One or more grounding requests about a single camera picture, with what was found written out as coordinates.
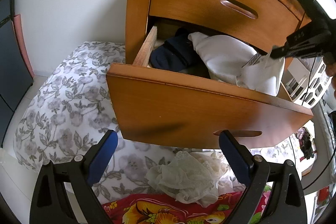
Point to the grey floral bedsheet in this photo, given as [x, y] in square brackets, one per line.
[65, 108]

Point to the grey sofa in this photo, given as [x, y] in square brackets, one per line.
[321, 148]

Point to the white cutout storage rack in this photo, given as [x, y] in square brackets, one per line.
[315, 87]

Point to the navy garment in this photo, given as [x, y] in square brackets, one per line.
[173, 53]

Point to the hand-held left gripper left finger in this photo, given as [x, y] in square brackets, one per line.
[101, 158]

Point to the red floral blanket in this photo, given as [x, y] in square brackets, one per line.
[157, 213]

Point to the person's right hand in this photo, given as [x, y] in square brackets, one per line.
[331, 64]

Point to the wooden nightstand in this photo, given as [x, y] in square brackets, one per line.
[136, 3]

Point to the black tangled bundle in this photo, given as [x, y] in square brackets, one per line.
[307, 145]

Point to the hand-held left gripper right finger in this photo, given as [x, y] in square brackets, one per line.
[235, 158]

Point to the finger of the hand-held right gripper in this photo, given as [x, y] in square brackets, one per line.
[281, 52]

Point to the dark blue cabinet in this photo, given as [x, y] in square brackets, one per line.
[13, 69]

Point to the cream lace garment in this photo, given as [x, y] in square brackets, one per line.
[183, 176]

